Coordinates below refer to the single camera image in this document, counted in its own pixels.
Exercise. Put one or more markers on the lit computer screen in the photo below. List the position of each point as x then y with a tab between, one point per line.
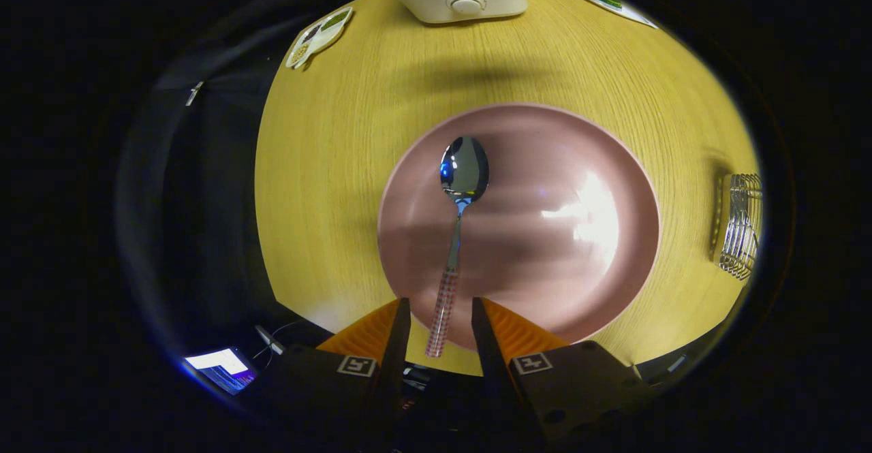
218	364

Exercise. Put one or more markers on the pink plate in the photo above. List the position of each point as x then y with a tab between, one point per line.
545	269

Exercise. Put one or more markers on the silver metal clip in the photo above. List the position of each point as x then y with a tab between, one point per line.
195	93

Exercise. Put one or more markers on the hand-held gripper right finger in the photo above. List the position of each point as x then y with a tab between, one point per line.
484	344

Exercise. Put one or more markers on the perforated metal basket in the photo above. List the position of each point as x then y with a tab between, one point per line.
742	228

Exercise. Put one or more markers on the white coaster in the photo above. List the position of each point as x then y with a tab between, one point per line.
633	16

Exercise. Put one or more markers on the white divided condiment tray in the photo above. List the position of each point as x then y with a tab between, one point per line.
317	37

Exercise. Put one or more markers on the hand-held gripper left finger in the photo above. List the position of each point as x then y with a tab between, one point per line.
400	344

